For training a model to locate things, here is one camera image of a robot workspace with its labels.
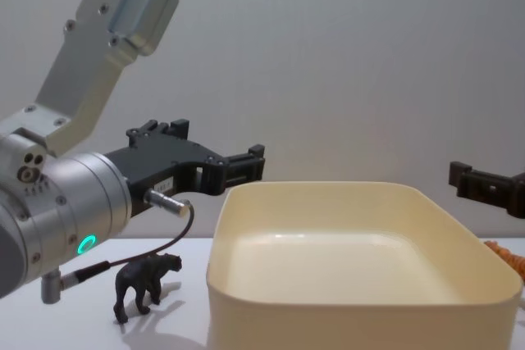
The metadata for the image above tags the black panther figure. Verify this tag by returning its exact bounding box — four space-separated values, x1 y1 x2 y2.
112 252 184 324

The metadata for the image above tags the cream plastic box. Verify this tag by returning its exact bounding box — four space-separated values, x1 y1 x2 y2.
206 180 524 350

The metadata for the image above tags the orange tiger figure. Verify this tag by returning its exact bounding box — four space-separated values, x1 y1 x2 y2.
482 239 525 280

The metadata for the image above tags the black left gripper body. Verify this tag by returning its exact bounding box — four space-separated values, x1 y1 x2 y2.
103 138 226 220

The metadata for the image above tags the white table cloth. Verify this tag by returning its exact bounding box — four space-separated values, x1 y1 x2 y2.
0 236 525 350

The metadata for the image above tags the thin dark gripper cable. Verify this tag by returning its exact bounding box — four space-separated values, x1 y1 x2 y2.
40 188 195 305

